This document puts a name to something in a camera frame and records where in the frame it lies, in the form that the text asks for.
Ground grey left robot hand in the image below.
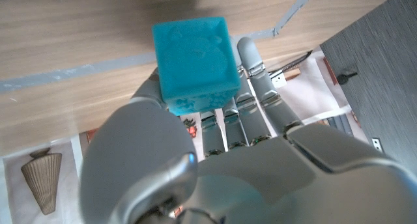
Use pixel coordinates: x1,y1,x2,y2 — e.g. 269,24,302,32
79,36,417,224

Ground turquoise cube block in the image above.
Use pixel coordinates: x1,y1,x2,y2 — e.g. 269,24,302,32
152,16,242,117

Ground printed bookshelf backdrop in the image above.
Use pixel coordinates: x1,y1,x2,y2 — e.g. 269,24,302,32
0,51,371,224

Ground dark wood-grain door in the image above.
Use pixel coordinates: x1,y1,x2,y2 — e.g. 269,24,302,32
319,0,417,176

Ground small white metal bracket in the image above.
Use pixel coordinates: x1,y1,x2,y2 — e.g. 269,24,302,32
371,137,384,153

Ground black door handle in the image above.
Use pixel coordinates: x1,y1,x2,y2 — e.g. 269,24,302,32
337,71,358,85

